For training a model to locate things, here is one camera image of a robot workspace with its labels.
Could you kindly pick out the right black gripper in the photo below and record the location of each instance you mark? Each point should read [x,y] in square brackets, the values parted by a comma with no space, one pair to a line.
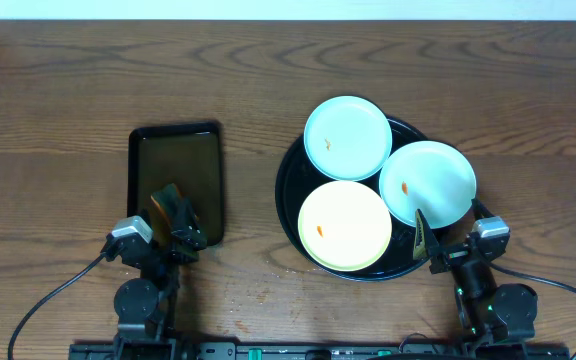
[427,247]

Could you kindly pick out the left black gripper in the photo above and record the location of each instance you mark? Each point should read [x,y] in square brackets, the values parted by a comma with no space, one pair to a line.
[176,248]

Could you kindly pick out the light green plate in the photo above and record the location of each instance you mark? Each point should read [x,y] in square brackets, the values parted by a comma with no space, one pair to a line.
[347,138]
[431,177]

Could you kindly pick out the yellow plate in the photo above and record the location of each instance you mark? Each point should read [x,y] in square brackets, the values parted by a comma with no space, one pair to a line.
[344,226]

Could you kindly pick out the light green plate top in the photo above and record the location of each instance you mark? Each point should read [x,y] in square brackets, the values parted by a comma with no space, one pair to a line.
[347,138]

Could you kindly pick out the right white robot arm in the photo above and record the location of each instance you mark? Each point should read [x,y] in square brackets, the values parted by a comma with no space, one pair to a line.
[495,315]

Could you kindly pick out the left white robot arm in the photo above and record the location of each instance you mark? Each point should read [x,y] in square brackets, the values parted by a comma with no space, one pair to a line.
[146,305]

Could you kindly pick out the black rectangular tray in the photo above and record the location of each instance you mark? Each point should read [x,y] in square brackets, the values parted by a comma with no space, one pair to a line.
[188,155]

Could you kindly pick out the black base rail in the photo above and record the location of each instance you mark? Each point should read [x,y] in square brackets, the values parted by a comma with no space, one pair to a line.
[232,351]

